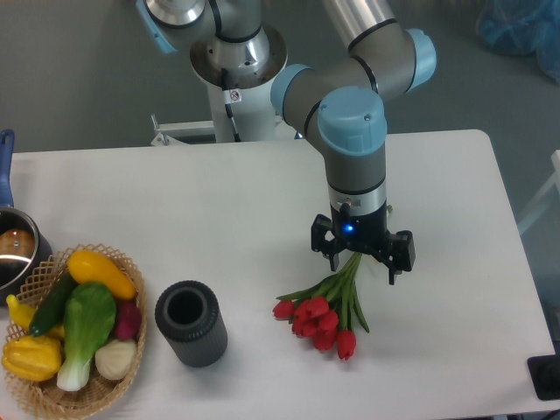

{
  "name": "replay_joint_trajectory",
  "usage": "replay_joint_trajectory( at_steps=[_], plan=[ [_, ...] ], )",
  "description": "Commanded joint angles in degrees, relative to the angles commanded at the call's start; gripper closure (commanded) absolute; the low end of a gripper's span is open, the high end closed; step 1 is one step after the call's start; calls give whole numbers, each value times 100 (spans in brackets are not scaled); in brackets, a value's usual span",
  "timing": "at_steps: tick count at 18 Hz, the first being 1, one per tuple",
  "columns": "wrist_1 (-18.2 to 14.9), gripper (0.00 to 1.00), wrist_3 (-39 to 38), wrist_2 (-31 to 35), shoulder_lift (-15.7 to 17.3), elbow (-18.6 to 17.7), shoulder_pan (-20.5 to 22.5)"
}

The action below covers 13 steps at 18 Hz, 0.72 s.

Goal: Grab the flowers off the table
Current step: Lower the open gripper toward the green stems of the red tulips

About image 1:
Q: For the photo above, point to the black device at edge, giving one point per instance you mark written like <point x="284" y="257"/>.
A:
<point x="544" y="374"/>

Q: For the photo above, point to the green bok choy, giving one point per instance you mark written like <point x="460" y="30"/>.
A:
<point x="89" y="319"/>

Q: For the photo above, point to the yellow bell pepper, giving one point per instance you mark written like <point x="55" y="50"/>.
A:
<point x="33" y="359"/>

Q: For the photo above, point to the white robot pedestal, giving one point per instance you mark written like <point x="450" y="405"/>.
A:
<point x="238" y="116"/>

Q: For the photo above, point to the white garlic bulb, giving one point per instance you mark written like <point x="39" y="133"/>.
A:
<point x="113" y="361"/>

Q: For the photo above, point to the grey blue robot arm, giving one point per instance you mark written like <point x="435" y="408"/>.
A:
<point x="339" y="112"/>

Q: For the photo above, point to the red tulip bouquet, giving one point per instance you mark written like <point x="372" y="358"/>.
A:
<point x="325" y="313"/>

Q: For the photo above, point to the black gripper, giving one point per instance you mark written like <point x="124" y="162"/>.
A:
<point x="366" y="234"/>

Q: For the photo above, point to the small yellow banana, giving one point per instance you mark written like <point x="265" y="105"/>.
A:
<point x="22" y="316"/>

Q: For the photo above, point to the red radish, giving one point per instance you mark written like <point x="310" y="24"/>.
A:
<point x="128" y="321"/>

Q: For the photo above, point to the blue handled saucepan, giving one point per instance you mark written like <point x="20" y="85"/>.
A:
<point x="23" y="247"/>

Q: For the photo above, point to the blue plastic bag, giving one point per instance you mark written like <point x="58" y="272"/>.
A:
<point x="523" y="28"/>

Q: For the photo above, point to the woven wicker basket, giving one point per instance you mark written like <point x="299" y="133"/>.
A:
<point x="44" y="400"/>

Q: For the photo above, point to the green cucumber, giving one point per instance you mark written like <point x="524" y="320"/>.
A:
<point x="51" y="311"/>

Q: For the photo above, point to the yellow squash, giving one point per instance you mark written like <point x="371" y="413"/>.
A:
<point x="86" y="266"/>

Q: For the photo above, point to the dark grey ribbed vase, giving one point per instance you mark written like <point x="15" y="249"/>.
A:
<point x="189" y="317"/>

